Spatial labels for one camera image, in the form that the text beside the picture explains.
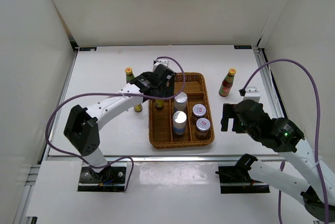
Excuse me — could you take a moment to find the small yellow cork bottle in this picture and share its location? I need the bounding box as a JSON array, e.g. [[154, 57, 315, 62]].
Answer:
[[155, 99, 164, 109]]

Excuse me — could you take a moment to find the brown jar white lid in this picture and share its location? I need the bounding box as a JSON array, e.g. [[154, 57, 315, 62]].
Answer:
[[192, 104, 207, 123], [195, 117, 211, 140]]

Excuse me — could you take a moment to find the small brown cork bottle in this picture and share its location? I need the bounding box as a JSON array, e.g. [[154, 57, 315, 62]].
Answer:
[[133, 104, 142, 113]]

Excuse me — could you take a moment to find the silver lid blue can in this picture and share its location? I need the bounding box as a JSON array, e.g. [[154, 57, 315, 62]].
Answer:
[[172, 111, 187, 136]]

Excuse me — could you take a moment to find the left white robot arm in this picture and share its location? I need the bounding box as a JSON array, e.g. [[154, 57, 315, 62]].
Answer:
[[64, 64, 176, 182]]

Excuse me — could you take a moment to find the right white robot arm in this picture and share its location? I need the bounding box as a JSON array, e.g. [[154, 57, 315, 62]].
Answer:
[[221, 99, 334, 223]]

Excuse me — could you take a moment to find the red label sauce bottle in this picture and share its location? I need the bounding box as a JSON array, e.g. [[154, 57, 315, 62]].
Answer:
[[219, 68, 236, 97]]

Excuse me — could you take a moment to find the green label sauce bottle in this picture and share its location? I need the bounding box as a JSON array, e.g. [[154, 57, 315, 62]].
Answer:
[[125, 67, 135, 83]]

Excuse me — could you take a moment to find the woven wicker divided basket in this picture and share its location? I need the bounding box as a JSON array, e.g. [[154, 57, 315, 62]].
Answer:
[[149, 72, 215, 149]]

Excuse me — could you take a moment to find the right blue table label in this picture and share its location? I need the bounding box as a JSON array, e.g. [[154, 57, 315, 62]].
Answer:
[[233, 45, 252, 50]]

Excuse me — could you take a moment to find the blue table label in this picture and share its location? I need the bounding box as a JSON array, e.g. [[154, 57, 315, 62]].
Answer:
[[233, 45, 252, 50], [79, 47, 97, 52]]

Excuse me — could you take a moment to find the left blue table label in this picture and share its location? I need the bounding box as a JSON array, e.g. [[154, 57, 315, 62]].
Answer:
[[79, 47, 97, 52]]

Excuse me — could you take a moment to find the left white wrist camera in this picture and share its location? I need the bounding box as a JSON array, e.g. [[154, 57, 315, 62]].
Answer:
[[152, 58, 169, 72]]

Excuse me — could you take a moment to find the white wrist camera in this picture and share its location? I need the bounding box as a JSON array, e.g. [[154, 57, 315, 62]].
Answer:
[[242, 86, 261, 103], [152, 58, 169, 72]]

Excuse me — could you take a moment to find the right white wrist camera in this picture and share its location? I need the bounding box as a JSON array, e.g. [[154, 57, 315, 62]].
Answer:
[[242, 86, 261, 103]]

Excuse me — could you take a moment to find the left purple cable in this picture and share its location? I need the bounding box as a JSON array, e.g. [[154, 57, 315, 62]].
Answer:
[[46, 56, 186, 193]]

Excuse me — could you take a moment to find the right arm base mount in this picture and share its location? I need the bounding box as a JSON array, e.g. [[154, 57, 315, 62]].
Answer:
[[215, 154, 270, 194]]

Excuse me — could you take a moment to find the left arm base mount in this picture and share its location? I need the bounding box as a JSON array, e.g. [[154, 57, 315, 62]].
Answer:
[[77, 163, 127, 193]]

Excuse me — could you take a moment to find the front aluminium rail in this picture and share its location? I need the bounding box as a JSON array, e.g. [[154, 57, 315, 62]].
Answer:
[[37, 154, 284, 164]]

